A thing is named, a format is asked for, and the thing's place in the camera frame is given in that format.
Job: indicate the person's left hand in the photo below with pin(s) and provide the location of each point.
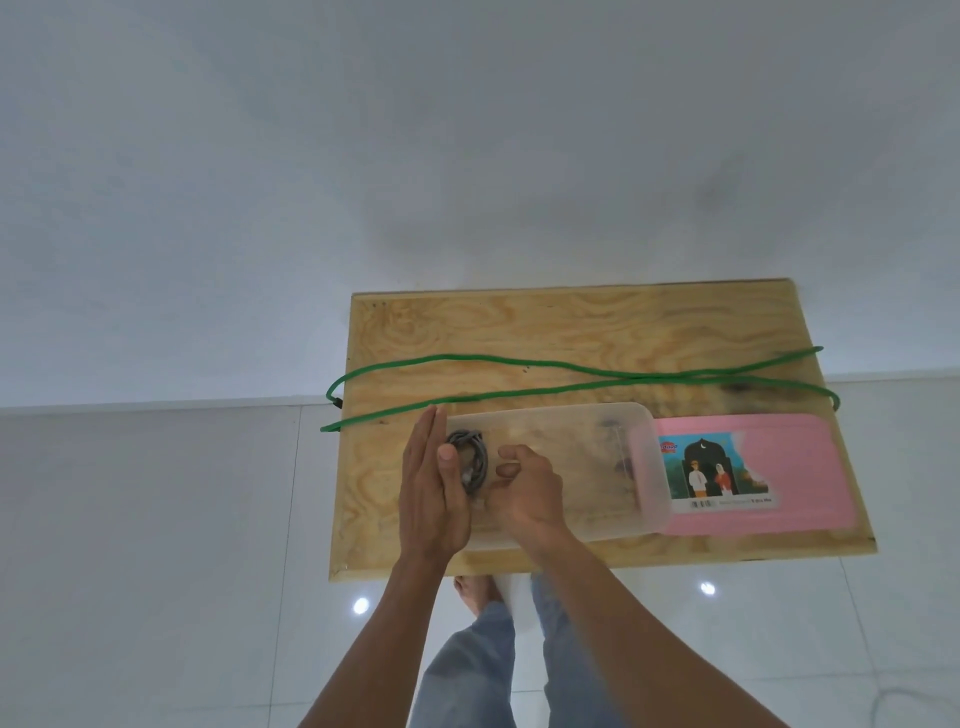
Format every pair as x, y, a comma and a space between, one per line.
429, 510

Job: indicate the person's right hand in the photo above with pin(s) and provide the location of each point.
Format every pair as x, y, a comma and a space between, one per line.
531, 501

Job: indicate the person's left thumb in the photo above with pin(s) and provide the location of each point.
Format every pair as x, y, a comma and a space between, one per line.
448, 466

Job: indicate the person's right thumb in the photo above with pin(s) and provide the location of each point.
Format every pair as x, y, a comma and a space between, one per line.
508, 472

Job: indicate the clear plastic container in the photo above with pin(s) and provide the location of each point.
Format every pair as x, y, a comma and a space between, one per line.
592, 480

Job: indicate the person's right forearm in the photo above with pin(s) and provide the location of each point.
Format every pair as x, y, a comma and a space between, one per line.
637, 645

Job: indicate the person's left forearm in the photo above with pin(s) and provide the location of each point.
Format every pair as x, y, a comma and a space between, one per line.
375, 652

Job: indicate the person's bare foot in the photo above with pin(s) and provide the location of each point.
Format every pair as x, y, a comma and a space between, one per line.
475, 594

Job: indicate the person's blue jeans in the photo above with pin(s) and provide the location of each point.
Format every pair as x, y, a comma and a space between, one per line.
469, 675

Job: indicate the pink container lid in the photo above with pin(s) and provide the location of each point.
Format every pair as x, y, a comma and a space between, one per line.
795, 480

